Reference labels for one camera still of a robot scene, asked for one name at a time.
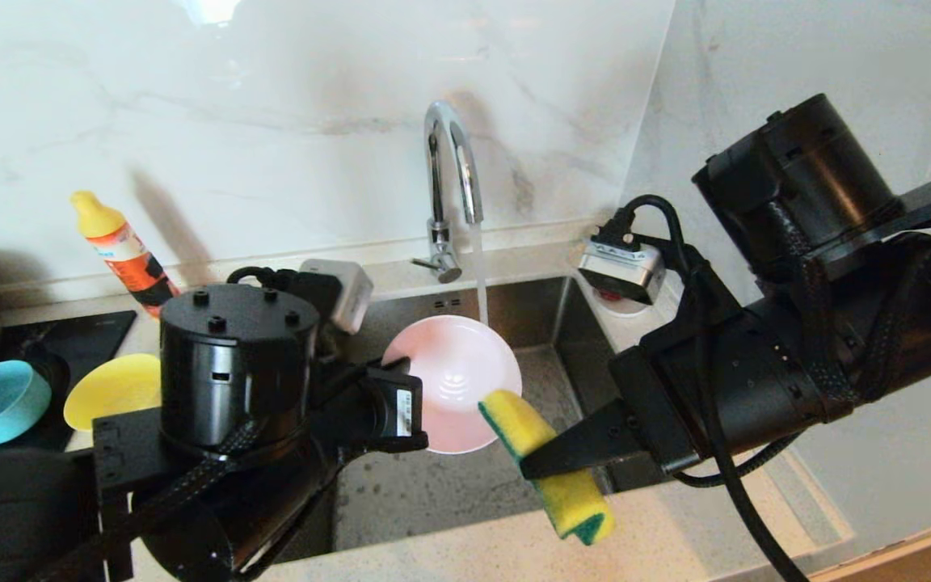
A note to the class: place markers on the pink plastic bowl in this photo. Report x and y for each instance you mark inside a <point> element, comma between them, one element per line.
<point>457,372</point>

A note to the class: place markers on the yellow green sponge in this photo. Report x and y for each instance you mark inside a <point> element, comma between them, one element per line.
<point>570,501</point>

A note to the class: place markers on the stainless steel sink basin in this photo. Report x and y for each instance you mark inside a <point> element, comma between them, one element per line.
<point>449,493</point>

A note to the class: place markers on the black induction cooktop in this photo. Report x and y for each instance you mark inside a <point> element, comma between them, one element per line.
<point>86,339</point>

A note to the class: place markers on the running water stream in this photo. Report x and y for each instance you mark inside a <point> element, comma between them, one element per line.
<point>479,267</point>

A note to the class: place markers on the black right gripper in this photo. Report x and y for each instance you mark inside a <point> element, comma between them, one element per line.
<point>797,339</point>

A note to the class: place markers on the chrome gooseneck faucet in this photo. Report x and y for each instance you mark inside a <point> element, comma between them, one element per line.
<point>439,234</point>

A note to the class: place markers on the yellow plastic bowl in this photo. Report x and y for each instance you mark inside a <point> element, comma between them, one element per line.
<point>114,388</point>

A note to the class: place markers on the dark red apple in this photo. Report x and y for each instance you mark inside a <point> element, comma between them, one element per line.
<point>615,295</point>

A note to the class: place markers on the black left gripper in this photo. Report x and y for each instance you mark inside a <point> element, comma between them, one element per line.
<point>231,372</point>

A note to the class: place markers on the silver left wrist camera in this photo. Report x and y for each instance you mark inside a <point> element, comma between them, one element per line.
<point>348,291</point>

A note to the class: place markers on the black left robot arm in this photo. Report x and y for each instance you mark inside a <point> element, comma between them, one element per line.
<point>21,517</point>

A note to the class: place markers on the yellow capped dish soap bottle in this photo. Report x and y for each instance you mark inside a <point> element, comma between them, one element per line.
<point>122,250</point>

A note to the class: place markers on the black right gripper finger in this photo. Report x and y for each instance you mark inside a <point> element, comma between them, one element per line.
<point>579,449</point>

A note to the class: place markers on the small white plate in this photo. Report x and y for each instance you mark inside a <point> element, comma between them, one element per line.
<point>627,309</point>

